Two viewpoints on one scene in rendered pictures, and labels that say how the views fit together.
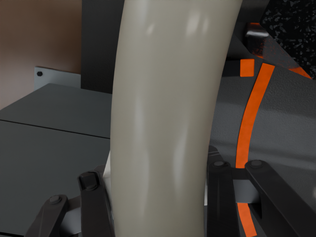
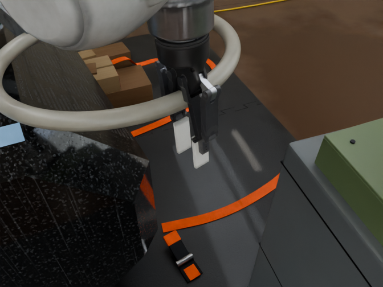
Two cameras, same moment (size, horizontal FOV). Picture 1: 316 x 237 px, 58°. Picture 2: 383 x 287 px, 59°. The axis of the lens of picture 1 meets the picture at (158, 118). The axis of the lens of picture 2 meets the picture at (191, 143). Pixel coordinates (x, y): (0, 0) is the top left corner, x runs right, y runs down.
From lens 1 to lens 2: 0.46 m
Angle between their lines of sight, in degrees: 41
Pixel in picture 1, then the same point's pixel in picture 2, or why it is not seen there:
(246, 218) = not seen: hidden behind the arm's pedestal
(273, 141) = (214, 192)
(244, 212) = not seen: hidden behind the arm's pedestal
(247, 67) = (171, 237)
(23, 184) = (320, 268)
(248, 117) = (208, 217)
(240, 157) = (241, 204)
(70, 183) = (298, 243)
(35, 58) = not seen: outside the picture
